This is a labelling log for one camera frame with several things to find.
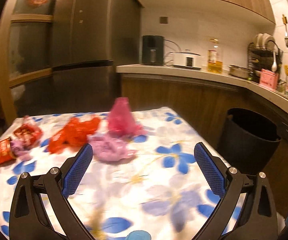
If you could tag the black air fryer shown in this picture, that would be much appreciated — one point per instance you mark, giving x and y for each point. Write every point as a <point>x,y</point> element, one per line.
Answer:
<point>153,50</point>

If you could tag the white slow cooker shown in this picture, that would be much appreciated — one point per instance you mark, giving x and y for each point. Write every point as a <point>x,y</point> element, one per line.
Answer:
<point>187,59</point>

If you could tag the red paper cup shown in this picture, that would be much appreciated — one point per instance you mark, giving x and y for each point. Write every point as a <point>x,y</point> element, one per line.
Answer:
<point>6,153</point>

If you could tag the red plastic bag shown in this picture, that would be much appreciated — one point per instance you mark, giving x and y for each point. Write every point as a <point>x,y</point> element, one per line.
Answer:
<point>74,134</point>

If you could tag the steel bowl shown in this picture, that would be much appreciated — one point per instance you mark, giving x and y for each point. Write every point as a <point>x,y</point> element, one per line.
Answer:
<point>239,72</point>

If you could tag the black trash bin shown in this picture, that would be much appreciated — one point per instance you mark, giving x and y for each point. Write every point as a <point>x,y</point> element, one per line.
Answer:
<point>248,140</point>

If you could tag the red snack wrapper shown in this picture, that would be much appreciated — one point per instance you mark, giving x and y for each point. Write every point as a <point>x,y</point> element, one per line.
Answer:
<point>29,132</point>

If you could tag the lilac plastic bag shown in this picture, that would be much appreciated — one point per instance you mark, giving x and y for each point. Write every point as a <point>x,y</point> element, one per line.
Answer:
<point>110,149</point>

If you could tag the wooden lower cabinets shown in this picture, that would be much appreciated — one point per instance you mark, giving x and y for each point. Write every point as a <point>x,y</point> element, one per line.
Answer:
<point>204,105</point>

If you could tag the wooden glass door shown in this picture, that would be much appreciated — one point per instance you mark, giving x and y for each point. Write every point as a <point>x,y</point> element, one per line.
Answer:
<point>25,37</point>

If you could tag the cooking oil bottle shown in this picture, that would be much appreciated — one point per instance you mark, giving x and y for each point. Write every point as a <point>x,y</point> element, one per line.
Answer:
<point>214,56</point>

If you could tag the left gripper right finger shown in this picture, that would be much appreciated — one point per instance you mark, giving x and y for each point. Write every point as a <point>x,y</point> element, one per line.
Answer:
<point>246,209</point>

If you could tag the dark steel refrigerator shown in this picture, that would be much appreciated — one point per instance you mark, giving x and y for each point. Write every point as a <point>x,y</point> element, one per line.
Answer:
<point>90,38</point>

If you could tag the hanging spatula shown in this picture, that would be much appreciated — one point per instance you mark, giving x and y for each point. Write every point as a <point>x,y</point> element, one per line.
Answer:
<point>285,22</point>

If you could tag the wall socket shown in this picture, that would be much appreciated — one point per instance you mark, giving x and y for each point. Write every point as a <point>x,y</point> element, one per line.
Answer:
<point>163,20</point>

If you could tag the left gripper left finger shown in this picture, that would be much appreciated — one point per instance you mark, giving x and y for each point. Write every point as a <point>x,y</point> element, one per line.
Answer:
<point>28,216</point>

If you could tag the black dish rack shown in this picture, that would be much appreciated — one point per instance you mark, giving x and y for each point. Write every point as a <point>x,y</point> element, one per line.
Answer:
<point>261,54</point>

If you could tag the pink plastic bag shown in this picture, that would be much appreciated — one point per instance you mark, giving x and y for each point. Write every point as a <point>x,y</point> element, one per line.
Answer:
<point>121,122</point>

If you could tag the pink utensil holder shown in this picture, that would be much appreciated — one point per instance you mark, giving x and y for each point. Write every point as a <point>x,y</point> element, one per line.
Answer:
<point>268,79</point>

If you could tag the blue floral tablecloth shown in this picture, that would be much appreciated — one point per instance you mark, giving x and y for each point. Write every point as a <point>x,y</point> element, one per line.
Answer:
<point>161,193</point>

